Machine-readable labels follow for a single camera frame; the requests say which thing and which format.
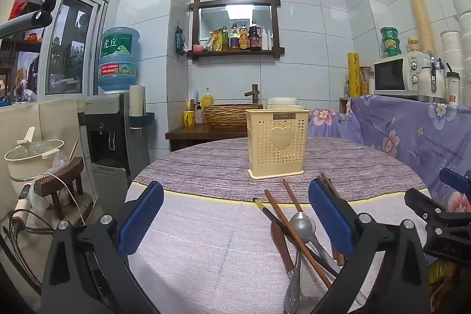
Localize white thermos kettle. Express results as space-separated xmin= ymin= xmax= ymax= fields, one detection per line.
xmin=419 ymin=56 xmax=448 ymax=103

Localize beige cover cloth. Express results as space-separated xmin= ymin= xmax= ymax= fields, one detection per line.
xmin=0 ymin=99 xmax=92 ymax=171

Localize cluttered storage shelf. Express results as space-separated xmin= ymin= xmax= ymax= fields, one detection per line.
xmin=0 ymin=0 xmax=42 ymax=105

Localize wooden framed mirror shelf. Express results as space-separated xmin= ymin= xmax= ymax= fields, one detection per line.
xmin=186 ymin=0 xmax=286 ymax=59

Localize woven pattern wash basin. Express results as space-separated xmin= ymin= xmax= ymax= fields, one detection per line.
xmin=203 ymin=104 xmax=264 ymax=129

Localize dark soy sauce bottle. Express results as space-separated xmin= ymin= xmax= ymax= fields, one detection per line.
xmin=248 ymin=20 xmax=261 ymax=50

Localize dark wooden washstand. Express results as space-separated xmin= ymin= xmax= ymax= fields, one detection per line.
xmin=165 ymin=124 xmax=249 ymax=153

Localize white microwave oven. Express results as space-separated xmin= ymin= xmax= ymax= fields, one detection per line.
xmin=373 ymin=54 xmax=431 ymax=96

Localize silver metal spoon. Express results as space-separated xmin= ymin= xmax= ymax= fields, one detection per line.
xmin=289 ymin=212 xmax=369 ymax=303

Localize black cable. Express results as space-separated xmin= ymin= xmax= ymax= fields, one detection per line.
xmin=0 ymin=209 xmax=57 ymax=297

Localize white bottle with black lid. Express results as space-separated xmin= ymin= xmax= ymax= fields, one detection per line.
xmin=445 ymin=71 xmax=462 ymax=106

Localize yellow roll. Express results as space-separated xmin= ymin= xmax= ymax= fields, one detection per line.
xmin=347 ymin=52 xmax=361 ymax=98

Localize cream cooking pot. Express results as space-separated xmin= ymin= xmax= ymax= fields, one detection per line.
xmin=4 ymin=126 xmax=65 ymax=183

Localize white paper towel roll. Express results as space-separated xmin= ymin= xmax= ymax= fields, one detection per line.
xmin=129 ymin=85 xmax=146 ymax=116

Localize grey water dispenser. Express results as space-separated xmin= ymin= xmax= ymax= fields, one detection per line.
xmin=79 ymin=92 xmax=141 ymax=213

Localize yellow-green seasoning packet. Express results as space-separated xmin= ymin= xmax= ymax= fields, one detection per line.
xmin=205 ymin=31 xmax=220 ymax=52

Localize purple floral cloth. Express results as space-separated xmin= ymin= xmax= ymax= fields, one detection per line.
xmin=307 ymin=95 xmax=471 ymax=212

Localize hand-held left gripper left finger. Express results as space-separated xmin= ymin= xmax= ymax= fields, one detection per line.
xmin=40 ymin=181 xmax=165 ymax=314

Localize blue water jug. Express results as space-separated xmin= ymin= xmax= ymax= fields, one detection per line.
xmin=97 ymin=26 xmax=141 ymax=94

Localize purple label sauce bottle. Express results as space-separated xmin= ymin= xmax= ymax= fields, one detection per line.
xmin=230 ymin=23 xmax=241 ymax=50

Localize small dark wooden stool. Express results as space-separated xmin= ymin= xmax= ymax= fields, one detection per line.
xmin=34 ymin=157 xmax=86 ymax=221

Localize green instant noodle cups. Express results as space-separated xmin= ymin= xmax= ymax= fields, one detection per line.
xmin=380 ymin=26 xmax=400 ymax=59

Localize stack of white cups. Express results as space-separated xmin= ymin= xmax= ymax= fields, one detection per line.
xmin=428 ymin=0 xmax=471 ymax=87

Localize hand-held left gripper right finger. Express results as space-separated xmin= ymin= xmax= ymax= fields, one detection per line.
xmin=308 ymin=178 xmax=431 ymax=314

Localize tall beige paper cup stack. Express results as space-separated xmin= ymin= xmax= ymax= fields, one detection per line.
xmin=404 ymin=0 xmax=437 ymax=56

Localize small wooden box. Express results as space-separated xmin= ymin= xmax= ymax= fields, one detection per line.
xmin=359 ymin=66 xmax=374 ymax=96

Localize white cable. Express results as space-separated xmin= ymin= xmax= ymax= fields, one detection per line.
xmin=42 ymin=172 xmax=87 ymax=227

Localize cream plastic utensil holder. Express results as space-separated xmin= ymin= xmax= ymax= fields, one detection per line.
xmin=245 ymin=108 xmax=310 ymax=179

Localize brown wooden spoon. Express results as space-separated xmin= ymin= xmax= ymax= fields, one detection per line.
xmin=270 ymin=221 xmax=296 ymax=272

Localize black chopstick with gold tip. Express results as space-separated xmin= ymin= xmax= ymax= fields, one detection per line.
xmin=253 ymin=198 xmax=341 ymax=278

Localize white brown rice cooker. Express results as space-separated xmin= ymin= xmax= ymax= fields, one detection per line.
xmin=266 ymin=97 xmax=299 ymax=111

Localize sliding glass window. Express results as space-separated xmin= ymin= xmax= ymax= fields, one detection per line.
xmin=39 ymin=0 xmax=111 ymax=97

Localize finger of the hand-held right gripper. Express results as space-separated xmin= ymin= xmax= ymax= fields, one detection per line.
xmin=440 ymin=168 xmax=471 ymax=194
xmin=405 ymin=188 xmax=471 ymax=226

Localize green hanging packet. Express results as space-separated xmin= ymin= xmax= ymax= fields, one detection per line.
xmin=174 ymin=26 xmax=185 ymax=55

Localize bronze faucet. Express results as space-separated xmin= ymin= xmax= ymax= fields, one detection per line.
xmin=244 ymin=84 xmax=262 ymax=105

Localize blue-grey cup holder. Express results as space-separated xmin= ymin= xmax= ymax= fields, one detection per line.
xmin=129 ymin=111 xmax=157 ymax=128

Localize white handheld device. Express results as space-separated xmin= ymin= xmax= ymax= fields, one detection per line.
xmin=14 ymin=185 xmax=32 ymax=223

